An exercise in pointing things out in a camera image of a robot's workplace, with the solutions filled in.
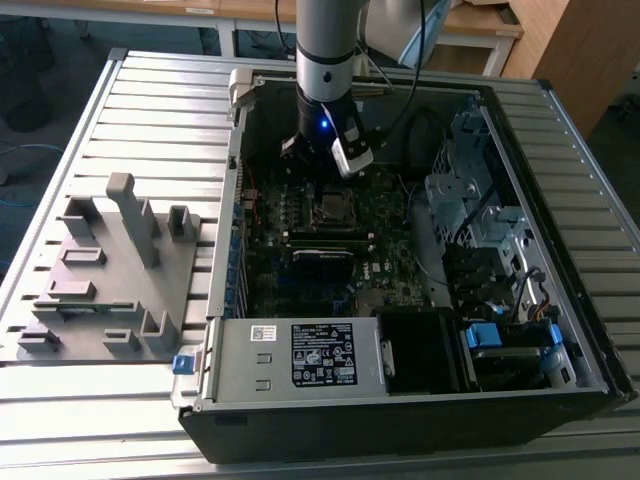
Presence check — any metal socket cover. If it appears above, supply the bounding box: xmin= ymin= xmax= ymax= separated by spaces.
xmin=310 ymin=187 xmax=361 ymax=227

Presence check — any green motherboard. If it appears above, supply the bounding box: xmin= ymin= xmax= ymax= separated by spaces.
xmin=234 ymin=159 xmax=436 ymax=319

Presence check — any black graphics card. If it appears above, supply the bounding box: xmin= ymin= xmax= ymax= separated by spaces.
xmin=290 ymin=248 xmax=357 ymax=297

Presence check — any silver metal drive cage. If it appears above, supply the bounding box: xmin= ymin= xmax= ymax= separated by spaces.
xmin=423 ymin=94 xmax=539 ymax=301

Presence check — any silver chipset heatsink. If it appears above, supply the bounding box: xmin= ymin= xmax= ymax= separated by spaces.
xmin=355 ymin=288 xmax=387 ymax=317

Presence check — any grey parts rack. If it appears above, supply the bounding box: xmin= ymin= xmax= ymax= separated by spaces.
xmin=14 ymin=172 xmax=204 ymax=362

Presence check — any grey power supply unit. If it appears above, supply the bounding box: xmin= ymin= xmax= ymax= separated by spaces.
xmin=212 ymin=316 xmax=397 ymax=402

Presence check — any blue disk carrier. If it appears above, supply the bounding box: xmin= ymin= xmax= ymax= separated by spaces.
xmin=462 ymin=322 xmax=504 ymax=350

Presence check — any wooden cabinet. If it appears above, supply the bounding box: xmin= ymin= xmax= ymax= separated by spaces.
xmin=502 ymin=0 xmax=640 ymax=144

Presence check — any black office chair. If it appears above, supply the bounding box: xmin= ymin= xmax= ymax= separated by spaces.
xmin=0 ymin=27 xmax=57 ymax=134

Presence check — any green RAM stick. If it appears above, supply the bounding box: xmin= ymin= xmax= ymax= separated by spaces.
xmin=55 ymin=302 xmax=137 ymax=318

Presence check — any black disk drive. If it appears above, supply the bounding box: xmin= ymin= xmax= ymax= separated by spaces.
xmin=469 ymin=347 xmax=546 ymax=392

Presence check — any black PC case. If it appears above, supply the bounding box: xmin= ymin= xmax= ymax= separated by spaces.
xmin=169 ymin=67 xmax=639 ymax=466

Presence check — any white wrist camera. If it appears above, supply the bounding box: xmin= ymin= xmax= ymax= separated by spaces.
xmin=328 ymin=105 xmax=376 ymax=180

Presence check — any black looped cable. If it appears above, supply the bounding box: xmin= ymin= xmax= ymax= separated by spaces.
xmin=403 ymin=106 xmax=449 ymax=174

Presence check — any black drive cable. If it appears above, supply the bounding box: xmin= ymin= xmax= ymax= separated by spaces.
xmin=452 ymin=182 xmax=500 ymax=244

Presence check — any wooden desk white frame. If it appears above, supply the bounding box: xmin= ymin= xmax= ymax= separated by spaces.
xmin=0 ymin=0 xmax=236 ymax=57
xmin=219 ymin=0 xmax=525 ymax=77

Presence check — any blue floor cable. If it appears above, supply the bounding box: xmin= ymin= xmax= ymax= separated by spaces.
xmin=0 ymin=142 xmax=66 ymax=211

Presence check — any coloured wire bundle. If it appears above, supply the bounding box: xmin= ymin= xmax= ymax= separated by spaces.
xmin=529 ymin=297 xmax=561 ymax=324

